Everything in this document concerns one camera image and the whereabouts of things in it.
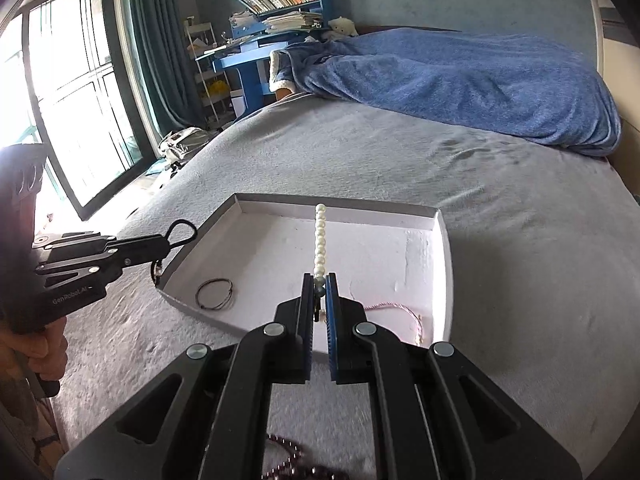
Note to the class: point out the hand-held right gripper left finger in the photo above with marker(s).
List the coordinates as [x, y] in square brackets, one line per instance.
[307, 310]

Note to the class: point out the blue desk with hutch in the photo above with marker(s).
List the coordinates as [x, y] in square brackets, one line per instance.
[250, 80]

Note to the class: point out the beige headboard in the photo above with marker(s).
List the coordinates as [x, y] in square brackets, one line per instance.
[620, 60]

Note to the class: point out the white rack cart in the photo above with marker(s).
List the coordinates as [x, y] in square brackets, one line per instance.
[210, 52]

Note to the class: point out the white plush toy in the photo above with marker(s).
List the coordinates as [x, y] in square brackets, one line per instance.
[342, 26]

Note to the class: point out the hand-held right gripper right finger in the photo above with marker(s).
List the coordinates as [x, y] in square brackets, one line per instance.
[330, 320]

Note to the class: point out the white cardboard tray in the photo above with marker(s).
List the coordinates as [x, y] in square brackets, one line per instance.
[280, 250]

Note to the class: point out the person's left forearm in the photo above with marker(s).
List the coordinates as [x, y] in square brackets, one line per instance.
[17, 405]

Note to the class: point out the stack of papers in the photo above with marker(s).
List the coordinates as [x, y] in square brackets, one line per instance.
[244, 22]
[292, 22]

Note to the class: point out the yellow item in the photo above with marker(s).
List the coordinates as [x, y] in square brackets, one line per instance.
[217, 89]

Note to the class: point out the white box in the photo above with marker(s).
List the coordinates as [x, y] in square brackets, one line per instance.
[238, 102]

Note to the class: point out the white bag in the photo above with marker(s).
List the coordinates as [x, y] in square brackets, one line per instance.
[185, 142]

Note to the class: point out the glass window door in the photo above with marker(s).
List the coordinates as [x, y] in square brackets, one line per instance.
[75, 25]

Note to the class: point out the blue fleece blanket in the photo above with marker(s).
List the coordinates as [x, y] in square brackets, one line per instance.
[450, 80]

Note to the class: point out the teal curtain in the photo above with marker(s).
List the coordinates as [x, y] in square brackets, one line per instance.
[155, 35]

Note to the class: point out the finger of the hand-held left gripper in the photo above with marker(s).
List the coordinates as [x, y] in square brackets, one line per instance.
[140, 244]
[135, 259]

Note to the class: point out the person's left hand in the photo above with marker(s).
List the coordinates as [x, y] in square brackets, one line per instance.
[35, 355]

